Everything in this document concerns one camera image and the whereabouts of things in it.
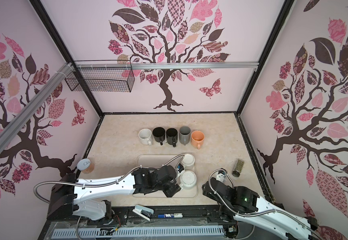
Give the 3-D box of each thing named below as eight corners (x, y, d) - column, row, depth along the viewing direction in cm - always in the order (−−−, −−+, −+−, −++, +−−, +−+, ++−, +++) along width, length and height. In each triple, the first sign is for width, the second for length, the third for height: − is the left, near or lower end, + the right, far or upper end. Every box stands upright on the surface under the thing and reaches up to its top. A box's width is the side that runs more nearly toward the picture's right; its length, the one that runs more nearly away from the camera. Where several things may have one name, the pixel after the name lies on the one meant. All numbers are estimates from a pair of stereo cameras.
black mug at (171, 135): (166, 148, 101) (165, 140, 94) (167, 135, 108) (166, 127, 101) (177, 148, 101) (177, 140, 94) (177, 135, 108) (177, 127, 101)
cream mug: (140, 148, 101) (137, 140, 94) (142, 136, 108) (139, 128, 100) (151, 148, 101) (149, 140, 94) (153, 136, 108) (151, 128, 100)
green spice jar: (231, 174, 89) (233, 172, 87) (236, 161, 95) (238, 158, 92) (238, 178, 88) (240, 176, 85) (243, 164, 94) (245, 161, 91)
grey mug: (179, 147, 101) (179, 138, 93) (179, 135, 108) (179, 126, 100) (190, 147, 101) (191, 138, 93) (189, 135, 108) (190, 126, 100)
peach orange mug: (191, 151, 99) (192, 144, 92) (190, 138, 106) (191, 130, 100) (204, 151, 99) (206, 144, 92) (202, 138, 106) (203, 130, 100)
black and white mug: (153, 147, 101) (151, 140, 94) (154, 134, 108) (153, 126, 101) (165, 147, 101) (163, 140, 94) (165, 134, 108) (164, 126, 101)
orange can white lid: (79, 173, 90) (74, 169, 86) (84, 162, 95) (79, 158, 90) (92, 173, 90) (87, 169, 86) (96, 162, 95) (92, 158, 90)
